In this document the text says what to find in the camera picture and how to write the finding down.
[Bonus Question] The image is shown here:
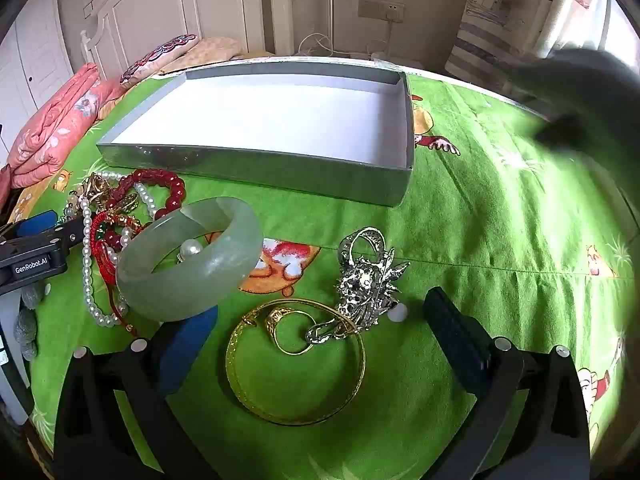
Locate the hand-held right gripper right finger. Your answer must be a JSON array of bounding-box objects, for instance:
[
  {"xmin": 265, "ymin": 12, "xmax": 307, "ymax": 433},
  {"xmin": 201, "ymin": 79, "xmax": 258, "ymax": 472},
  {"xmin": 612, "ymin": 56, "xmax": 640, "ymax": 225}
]
[{"xmin": 424, "ymin": 286, "xmax": 593, "ymax": 480}]

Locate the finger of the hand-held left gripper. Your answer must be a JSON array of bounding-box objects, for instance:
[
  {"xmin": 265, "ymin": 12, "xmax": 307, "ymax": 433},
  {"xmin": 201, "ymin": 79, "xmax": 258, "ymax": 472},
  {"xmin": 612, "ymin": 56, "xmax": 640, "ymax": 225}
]
[{"xmin": 0, "ymin": 211, "xmax": 87, "ymax": 257}]

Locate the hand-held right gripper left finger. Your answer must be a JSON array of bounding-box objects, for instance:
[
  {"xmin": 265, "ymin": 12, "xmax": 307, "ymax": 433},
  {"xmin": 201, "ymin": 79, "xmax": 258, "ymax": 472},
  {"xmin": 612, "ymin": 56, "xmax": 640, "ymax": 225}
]
[{"xmin": 52, "ymin": 305, "xmax": 221, "ymax": 480}]

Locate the white pearl necklace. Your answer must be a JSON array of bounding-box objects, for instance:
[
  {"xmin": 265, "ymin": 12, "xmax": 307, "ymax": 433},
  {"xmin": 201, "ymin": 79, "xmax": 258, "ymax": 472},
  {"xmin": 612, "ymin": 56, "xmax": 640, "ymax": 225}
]
[{"xmin": 65, "ymin": 170, "xmax": 156, "ymax": 328}]

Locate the red string bracelet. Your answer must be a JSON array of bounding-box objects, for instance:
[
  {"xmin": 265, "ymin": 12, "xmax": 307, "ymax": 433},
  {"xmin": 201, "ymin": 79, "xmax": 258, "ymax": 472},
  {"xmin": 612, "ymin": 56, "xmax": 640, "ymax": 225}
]
[{"xmin": 89, "ymin": 210, "xmax": 146, "ymax": 333}]

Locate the gold bangle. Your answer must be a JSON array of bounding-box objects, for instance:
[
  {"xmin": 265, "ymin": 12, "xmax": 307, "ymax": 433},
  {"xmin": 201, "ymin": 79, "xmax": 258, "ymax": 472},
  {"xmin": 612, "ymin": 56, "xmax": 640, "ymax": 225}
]
[{"xmin": 225, "ymin": 298, "xmax": 367, "ymax": 426}]

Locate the gold charm cluster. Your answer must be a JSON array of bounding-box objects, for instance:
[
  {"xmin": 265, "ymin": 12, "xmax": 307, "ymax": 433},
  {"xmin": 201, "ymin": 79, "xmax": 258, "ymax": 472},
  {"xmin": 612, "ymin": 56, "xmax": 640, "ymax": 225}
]
[{"xmin": 75, "ymin": 175, "xmax": 141, "ymax": 216}]

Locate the gold ring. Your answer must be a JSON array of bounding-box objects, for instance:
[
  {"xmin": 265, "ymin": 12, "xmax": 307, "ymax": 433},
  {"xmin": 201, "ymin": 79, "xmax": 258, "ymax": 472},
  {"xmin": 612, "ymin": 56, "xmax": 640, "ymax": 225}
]
[{"xmin": 265, "ymin": 307, "xmax": 318, "ymax": 356}]

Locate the pale green jade bangle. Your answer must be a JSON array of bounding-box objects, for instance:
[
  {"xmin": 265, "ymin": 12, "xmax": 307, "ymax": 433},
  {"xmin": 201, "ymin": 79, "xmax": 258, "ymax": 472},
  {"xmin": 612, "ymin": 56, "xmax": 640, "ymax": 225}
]
[{"xmin": 115, "ymin": 197, "xmax": 265, "ymax": 322}]

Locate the silver dragon brooch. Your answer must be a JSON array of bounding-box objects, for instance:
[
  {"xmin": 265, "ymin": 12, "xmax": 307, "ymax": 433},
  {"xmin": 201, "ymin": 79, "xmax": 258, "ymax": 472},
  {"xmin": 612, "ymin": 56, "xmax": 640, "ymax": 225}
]
[{"xmin": 306, "ymin": 227, "xmax": 412, "ymax": 345}]

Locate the dark red bead bracelet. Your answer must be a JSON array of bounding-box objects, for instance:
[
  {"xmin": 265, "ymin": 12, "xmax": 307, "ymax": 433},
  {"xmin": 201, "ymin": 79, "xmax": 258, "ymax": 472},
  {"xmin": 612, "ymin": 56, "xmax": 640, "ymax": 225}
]
[{"xmin": 117, "ymin": 169, "xmax": 187, "ymax": 218}]

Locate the person's left hand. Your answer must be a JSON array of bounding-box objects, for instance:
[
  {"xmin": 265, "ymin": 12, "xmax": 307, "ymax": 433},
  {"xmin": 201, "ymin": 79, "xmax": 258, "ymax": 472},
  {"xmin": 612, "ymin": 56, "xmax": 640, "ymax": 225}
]
[{"xmin": 14, "ymin": 282, "xmax": 52, "ymax": 361}]

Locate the yellow printed bedsheet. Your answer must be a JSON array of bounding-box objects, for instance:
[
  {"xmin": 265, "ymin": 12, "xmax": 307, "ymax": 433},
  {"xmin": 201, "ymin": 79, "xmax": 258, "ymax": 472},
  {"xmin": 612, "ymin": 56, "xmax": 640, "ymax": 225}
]
[{"xmin": 10, "ymin": 167, "xmax": 76, "ymax": 226}]

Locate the pearl earring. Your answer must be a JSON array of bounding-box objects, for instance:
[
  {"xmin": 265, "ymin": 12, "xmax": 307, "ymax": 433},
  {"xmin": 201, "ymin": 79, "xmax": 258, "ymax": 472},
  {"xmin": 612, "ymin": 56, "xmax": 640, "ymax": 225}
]
[{"xmin": 177, "ymin": 239, "xmax": 203, "ymax": 263}]

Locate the pink folded quilt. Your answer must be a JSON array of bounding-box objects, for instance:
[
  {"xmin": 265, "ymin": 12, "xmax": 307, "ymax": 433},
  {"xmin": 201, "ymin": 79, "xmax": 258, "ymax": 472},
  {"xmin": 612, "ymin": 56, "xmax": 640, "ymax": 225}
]
[{"xmin": 0, "ymin": 62, "xmax": 126, "ymax": 191}]

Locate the green printed bedsheet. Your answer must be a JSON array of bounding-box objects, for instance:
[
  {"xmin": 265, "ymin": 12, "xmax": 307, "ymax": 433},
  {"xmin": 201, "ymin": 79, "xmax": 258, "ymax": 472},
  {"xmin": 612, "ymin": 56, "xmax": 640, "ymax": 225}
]
[{"xmin": 10, "ymin": 67, "xmax": 640, "ymax": 480}]

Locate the white wardrobe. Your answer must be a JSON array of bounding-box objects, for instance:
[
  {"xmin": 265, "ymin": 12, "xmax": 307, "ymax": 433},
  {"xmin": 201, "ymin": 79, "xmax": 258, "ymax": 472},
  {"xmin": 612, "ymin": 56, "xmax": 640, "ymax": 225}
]
[{"xmin": 0, "ymin": 0, "xmax": 76, "ymax": 166}]

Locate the embroidered round pillow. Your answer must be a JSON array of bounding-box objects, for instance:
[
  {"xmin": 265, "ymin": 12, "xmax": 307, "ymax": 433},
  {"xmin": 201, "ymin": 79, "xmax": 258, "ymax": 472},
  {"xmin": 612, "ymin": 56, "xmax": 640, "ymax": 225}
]
[{"xmin": 120, "ymin": 34, "xmax": 201, "ymax": 88}]

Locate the beige floral pillow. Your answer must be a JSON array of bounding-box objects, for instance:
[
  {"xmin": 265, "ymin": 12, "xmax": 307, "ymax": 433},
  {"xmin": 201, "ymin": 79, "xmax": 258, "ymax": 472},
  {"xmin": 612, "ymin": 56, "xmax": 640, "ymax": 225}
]
[{"xmin": 165, "ymin": 36, "xmax": 246, "ymax": 73}]

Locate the cream wooden headboard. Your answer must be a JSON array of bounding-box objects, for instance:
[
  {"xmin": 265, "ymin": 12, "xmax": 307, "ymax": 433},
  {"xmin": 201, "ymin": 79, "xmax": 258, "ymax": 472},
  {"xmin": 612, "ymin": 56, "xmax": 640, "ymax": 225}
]
[{"xmin": 80, "ymin": 0, "xmax": 268, "ymax": 68}]

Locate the patterned curtain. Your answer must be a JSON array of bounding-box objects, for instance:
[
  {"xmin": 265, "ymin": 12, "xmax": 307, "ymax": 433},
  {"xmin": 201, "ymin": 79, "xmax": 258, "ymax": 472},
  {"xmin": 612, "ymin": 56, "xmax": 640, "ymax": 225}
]
[{"xmin": 445, "ymin": 0, "xmax": 601, "ymax": 91}]

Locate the white cable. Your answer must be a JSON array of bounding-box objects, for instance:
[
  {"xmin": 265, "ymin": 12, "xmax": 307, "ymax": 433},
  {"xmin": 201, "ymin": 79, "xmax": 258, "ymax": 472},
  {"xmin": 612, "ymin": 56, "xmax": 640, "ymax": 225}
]
[{"xmin": 299, "ymin": 20, "xmax": 396, "ymax": 58}]

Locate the wall socket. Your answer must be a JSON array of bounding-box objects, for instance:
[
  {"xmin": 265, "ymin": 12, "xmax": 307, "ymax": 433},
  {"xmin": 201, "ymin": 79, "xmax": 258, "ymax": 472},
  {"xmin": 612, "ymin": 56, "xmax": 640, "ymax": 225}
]
[{"xmin": 357, "ymin": 0, "xmax": 406, "ymax": 23}]

